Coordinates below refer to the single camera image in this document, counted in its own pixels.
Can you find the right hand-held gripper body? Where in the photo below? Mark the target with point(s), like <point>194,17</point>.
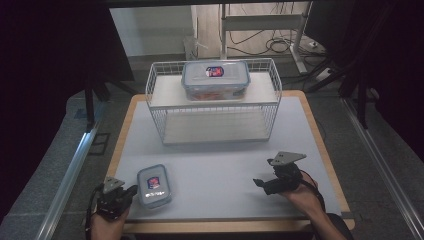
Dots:
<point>286,180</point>

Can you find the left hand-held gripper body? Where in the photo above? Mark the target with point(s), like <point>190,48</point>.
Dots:
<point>111,203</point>

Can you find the small clear food container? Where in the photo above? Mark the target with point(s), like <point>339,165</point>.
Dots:
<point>154,186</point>

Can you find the large clear food container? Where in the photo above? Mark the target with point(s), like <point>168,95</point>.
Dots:
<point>215,80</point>

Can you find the person's left hand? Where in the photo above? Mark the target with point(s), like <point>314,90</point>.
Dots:
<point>106,228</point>

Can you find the person's right hand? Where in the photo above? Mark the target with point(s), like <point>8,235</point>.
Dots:
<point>306,198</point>

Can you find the grey table mat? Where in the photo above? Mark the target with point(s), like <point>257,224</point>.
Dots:
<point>216,173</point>

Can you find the wooden table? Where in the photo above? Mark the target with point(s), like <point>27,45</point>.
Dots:
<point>120,143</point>

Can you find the black stand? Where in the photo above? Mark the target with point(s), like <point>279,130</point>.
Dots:
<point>361,103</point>
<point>89,103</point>

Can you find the white power strip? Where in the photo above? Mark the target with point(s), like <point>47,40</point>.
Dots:
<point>323,74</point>

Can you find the clear plastic holder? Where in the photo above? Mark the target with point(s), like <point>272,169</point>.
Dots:
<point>190,48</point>

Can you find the aluminium rail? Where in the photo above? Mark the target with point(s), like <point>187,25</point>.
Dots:
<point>383,160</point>
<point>68,180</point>

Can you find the black square floor frame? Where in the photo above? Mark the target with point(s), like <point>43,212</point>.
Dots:
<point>100,144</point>

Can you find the white metal stand frame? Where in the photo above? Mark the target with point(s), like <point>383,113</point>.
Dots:
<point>260,22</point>

